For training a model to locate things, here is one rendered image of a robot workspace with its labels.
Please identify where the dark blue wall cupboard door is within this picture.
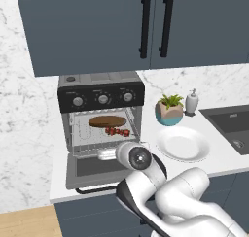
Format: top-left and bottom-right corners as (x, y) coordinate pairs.
(15, 0), (158, 78)
(150, 0), (249, 70)

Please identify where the white plate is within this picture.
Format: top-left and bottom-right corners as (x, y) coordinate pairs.
(155, 126), (211, 163)

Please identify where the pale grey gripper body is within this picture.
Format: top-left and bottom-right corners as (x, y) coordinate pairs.
(96, 148), (119, 161)

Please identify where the black and silver toaster oven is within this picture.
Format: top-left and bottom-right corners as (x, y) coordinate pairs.
(56, 70), (146, 155)

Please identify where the white soap dispenser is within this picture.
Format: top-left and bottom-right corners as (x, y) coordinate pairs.
(184, 87), (200, 117)

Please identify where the toaster oven glass door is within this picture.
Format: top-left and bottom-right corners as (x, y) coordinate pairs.
(65, 151), (137, 191)

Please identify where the dark grey sink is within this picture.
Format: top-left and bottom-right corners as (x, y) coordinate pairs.
(198, 104), (249, 156)

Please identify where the red kebab skewer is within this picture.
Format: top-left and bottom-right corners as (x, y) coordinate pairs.
(104, 126), (131, 138)

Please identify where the wire toaster oven rack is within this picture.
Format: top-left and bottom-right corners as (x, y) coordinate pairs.
(69, 110), (141, 155)

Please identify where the black cupboard door handle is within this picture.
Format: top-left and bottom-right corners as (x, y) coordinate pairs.
(138, 0), (152, 60)
(158, 0), (175, 58)

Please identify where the brown baguette bread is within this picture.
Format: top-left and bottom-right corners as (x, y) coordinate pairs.
(88, 115), (127, 129)

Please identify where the black toaster oven door handle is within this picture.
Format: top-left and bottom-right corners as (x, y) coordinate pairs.
(75, 185), (122, 195)

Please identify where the silver toaster oven knob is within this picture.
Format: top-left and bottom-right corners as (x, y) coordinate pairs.
(72, 96), (85, 108)
(97, 93), (110, 105)
(123, 91), (134, 103)

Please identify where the potted plant in two-tone pot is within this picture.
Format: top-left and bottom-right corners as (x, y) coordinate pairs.
(154, 93), (185, 127)

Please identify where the dark blue base cupboard front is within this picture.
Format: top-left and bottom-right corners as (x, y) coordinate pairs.
(53, 193), (157, 237)
(199, 171), (249, 233)

